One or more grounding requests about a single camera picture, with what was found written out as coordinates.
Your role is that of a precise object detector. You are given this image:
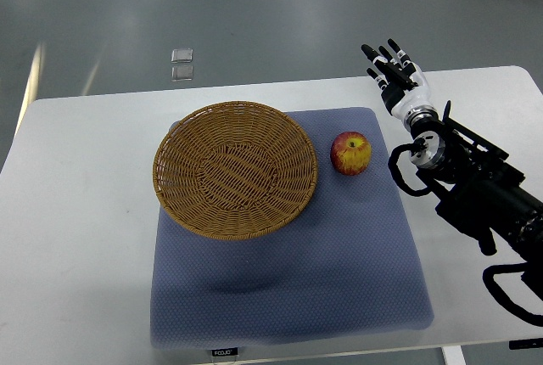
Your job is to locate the white table leg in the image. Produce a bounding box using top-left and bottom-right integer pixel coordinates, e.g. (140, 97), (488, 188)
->
(441, 345), (467, 365)

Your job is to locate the red yellow apple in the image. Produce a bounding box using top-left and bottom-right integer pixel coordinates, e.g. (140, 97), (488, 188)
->
(330, 132), (372, 176)

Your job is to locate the clear floor tile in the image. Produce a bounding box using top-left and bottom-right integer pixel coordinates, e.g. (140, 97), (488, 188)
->
(171, 65), (193, 81)
(171, 48), (193, 63)

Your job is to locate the black table control panel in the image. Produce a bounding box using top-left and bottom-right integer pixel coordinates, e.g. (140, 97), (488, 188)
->
(508, 338), (543, 351)

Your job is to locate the upper clear floor tile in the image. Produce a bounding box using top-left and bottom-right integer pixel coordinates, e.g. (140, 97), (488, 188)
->
(171, 48), (193, 63)

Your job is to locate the black table label tag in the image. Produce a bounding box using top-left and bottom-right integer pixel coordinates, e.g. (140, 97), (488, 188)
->
(211, 347), (238, 357)

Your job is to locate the lower clear floor tile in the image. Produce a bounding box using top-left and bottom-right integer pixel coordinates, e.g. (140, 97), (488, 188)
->
(171, 65), (193, 81)

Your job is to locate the brown wicker basket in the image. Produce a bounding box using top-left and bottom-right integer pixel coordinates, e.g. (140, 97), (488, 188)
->
(153, 101), (318, 241)

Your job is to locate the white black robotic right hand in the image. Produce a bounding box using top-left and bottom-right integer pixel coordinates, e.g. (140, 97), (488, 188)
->
(361, 38), (435, 127)

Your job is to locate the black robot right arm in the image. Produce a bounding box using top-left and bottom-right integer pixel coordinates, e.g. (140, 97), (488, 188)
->
(388, 105), (542, 327)

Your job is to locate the blue grey cloth mat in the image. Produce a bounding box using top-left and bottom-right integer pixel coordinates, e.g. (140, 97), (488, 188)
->
(150, 107), (434, 349)

